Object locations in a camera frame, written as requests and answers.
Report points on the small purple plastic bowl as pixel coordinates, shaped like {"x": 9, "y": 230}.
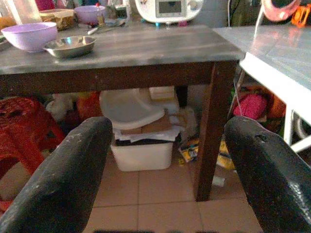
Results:
{"x": 89, "y": 14}

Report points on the orange plush toy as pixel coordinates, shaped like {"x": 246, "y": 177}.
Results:
{"x": 88, "y": 105}

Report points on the white plastic seat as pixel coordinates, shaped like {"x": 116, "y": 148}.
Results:
{"x": 128, "y": 109}

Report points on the stainless steel dish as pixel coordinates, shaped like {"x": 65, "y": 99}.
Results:
{"x": 70, "y": 46}

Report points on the white plush toy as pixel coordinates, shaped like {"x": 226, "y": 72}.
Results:
{"x": 59, "y": 105}

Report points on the large purple plastic bowl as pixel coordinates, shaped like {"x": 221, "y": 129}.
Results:
{"x": 29, "y": 36}

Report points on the dark wooden table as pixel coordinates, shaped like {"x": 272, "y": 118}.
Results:
{"x": 136, "y": 55}

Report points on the white toy appliance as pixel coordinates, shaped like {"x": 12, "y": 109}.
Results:
{"x": 168, "y": 9}

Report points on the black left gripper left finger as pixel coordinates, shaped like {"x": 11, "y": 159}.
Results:
{"x": 60, "y": 179}

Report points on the white plastic storage bin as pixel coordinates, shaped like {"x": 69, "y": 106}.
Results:
{"x": 143, "y": 156}

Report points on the brown cardboard piece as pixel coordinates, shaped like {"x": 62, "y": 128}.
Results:
{"x": 155, "y": 125}

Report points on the clear plastic container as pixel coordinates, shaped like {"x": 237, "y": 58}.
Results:
{"x": 24, "y": 11}

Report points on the white table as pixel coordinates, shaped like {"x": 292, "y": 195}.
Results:
{"x": 279, "y": 51}

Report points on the red plastic stool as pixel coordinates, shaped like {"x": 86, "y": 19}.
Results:
{"x": 22, "y": 126}

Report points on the metal spoon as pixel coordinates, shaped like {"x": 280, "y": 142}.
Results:
{"x": 104, "y": 27}

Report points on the small condiment bottle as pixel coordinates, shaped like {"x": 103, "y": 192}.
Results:
{"x": 100, "y": 16}

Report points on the pink fluffy toy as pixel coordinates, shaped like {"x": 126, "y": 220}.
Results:
{"x": 250, "y": 106}

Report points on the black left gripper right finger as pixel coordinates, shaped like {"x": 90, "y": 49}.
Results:
{"x": 272, "y": 174}

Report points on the orange plastic toy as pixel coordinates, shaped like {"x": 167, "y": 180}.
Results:
{"x": 301, "y": 15}

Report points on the yellow printed package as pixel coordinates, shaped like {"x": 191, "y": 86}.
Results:
{"x": 190, "y": 150}

